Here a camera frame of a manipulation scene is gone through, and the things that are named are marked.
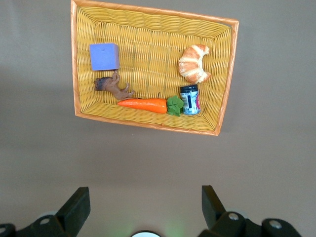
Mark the orange toy carrot green leaves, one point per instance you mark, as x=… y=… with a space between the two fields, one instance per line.
x=148 y=105

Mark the small printed drink can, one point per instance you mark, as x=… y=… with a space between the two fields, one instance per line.
x=190 y=101

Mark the brown toy lion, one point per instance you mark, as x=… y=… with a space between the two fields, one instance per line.
x=112 y=87

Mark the purple foam cube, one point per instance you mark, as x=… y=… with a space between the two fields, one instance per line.
x=104 y=56

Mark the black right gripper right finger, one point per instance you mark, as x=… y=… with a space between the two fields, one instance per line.
x=222 y=222

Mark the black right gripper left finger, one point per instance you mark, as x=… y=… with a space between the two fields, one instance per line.
x=71 y=217

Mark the toy croissant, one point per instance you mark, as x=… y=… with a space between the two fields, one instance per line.
x=192 y=64

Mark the yellow wicker basket orange rim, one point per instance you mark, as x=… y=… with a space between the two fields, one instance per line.
x=153 y=54

